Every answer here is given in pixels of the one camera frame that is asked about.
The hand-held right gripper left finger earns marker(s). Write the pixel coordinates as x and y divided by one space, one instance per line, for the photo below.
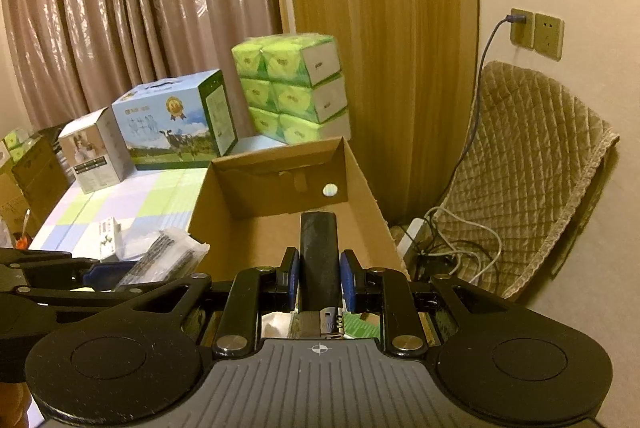
292 280

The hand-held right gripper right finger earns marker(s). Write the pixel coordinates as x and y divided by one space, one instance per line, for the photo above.
347 280

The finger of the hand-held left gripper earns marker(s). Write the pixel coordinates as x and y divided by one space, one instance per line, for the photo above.
75 297
107 275

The black lighter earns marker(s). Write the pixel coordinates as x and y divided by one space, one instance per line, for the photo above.
317 253

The clear plastic bag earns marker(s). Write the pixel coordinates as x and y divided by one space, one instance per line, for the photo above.
160 253

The brown cardboard box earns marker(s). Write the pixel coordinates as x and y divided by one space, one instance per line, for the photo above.
260 198

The small white milk carton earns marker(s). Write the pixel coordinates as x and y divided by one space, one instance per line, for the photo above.
107 235

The white power strip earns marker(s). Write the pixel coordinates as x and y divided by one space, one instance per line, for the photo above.
415 233

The light brown cardboard carton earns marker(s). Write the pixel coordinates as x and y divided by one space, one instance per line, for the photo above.
12 208

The white appliance box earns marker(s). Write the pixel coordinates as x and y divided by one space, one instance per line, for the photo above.
95 157

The dark brown cardboard carton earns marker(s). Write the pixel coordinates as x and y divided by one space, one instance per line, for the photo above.
40 178

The blue milk gift box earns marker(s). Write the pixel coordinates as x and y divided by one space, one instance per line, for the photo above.
160 122

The stack of green tissue packs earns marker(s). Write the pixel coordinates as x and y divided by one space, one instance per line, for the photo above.
295 77

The quilted beige chair cover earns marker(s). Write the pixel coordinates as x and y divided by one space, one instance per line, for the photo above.
530 167

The wooden door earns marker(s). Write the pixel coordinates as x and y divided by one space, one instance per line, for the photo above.
390 57

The brown curtain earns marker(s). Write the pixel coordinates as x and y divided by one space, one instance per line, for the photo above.
125 7

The empty wall socket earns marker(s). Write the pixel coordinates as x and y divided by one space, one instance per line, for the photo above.
548 36

